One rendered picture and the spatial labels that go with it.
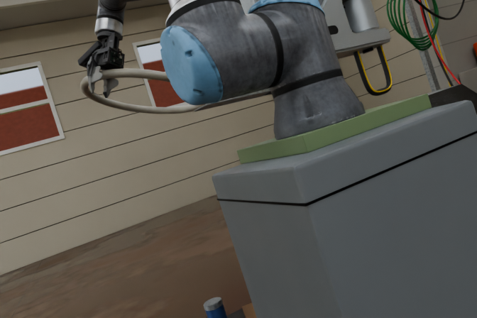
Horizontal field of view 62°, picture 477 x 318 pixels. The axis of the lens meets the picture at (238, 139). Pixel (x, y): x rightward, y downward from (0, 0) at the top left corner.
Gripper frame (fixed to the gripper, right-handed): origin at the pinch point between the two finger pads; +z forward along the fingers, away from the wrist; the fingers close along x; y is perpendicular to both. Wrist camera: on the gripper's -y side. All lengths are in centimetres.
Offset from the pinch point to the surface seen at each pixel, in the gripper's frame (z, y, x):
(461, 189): 35, 105, -9
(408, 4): -184, 66, 322
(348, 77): -293, -115, 789
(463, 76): -119, 109, 380
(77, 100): -169, -504, 372
